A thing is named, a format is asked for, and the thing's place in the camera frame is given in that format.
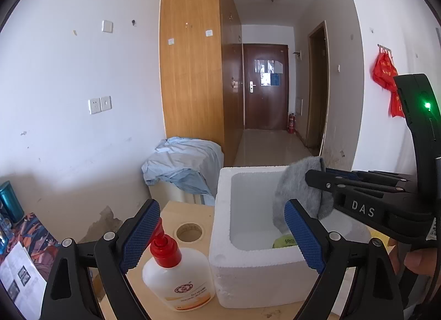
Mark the patterned colourful cloth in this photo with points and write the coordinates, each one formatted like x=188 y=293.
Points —
x=31 y=234

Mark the brown entrance door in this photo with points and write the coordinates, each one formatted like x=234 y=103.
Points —
x=265 y=106

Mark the white wall switch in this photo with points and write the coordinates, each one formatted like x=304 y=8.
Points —
x=107 y=26

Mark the grey sock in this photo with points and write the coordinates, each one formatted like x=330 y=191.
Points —
x=296 y=182

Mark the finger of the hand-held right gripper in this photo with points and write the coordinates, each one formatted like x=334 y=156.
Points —
x=386 y=175
x=327 y=182

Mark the white double wall socket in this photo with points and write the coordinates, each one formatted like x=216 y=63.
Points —
x=100 y=105

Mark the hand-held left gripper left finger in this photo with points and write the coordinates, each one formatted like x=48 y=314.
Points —
x=137 y=234

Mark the hand wash bottle red pump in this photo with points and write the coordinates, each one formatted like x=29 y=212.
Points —
x=179 y=282

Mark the person's right hand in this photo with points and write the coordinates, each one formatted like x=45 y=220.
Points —
x=420 y=261

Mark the small clear spray bottle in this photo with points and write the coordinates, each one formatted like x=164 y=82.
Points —
x=5 y=230

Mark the red hanging bag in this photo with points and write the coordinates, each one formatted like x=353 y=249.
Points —
x=386 y=72

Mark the wooden wardrobe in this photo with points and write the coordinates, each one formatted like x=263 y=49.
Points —
x=193 y=65

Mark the papers on door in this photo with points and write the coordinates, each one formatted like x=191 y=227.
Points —
x=268 y=72

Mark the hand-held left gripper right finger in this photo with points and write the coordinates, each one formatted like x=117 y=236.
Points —
x=303 y=237

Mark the green tissue pack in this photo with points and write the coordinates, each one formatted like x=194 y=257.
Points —
x=284 y=241

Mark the light blue bed sheet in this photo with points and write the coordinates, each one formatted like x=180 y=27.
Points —
x=182 y=161

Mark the teal metal canister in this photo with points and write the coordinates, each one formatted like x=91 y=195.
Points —
x=10 y=203

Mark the white paper booklet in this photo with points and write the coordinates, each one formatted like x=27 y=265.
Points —
x=20 y=268

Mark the wooden side door frame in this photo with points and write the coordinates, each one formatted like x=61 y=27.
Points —
x=317 y=92

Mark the metal wall hook rail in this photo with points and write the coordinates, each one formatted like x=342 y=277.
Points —
x=385 y=47

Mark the white foam box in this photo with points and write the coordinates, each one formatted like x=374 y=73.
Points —
x=251 y=271

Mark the red fire extinguisher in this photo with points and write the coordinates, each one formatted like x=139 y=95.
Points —
x=291 y=123

